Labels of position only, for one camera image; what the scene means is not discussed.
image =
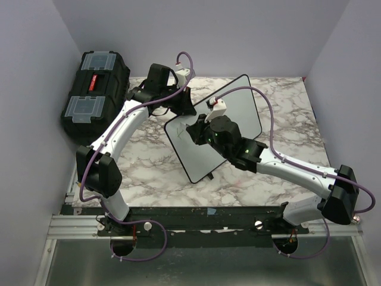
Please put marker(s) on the black plastic toolbox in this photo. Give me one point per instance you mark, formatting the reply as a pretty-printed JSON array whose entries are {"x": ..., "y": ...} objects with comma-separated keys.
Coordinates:
[{"x": 96, "y": 97}]

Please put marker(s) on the blue tape piece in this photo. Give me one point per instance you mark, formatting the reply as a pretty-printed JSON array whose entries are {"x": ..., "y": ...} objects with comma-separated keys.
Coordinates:
[{"x": 211, "y": 211}]

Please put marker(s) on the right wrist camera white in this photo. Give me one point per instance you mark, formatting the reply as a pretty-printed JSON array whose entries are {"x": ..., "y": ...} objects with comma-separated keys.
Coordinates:
[{"x": 217, "y": 108}]

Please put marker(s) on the white whiteboard black frame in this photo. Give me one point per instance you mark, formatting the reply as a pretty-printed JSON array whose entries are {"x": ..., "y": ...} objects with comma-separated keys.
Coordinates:
[{"x": 234, "y": 133}]

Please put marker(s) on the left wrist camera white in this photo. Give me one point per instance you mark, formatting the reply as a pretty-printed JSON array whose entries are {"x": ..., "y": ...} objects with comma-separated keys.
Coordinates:
[{"x": 182, "y": 77}]

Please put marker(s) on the aluminium extrusion frame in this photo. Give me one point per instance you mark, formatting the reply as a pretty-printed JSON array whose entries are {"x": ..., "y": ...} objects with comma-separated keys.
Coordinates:
[{"x": 64, "y": 227}]

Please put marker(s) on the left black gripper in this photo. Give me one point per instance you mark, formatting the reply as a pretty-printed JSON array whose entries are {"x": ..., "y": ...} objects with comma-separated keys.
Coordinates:
[{"x": 184, "y": 107}]

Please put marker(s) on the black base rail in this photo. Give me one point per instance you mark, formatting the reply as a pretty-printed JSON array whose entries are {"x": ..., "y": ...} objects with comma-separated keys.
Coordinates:
[{"x": 191, "y": 227}]

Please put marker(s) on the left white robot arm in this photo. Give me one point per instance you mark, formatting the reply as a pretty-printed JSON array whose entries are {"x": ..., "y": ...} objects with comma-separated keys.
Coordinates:
[{"x": 97, "y": 168}]

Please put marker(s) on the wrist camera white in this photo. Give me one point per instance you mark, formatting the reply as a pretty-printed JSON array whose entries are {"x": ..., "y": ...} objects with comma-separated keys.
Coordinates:
[
  {"x": 182, "y": 77},
  {"x": 217, "y": 108}
]

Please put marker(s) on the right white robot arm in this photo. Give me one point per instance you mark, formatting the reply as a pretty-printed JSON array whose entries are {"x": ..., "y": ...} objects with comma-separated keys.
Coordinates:
[{"x": 335, "y": 191}]

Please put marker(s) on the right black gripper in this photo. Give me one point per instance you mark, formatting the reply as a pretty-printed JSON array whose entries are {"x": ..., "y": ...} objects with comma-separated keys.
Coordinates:
[{"x": 196, "y": 130}]

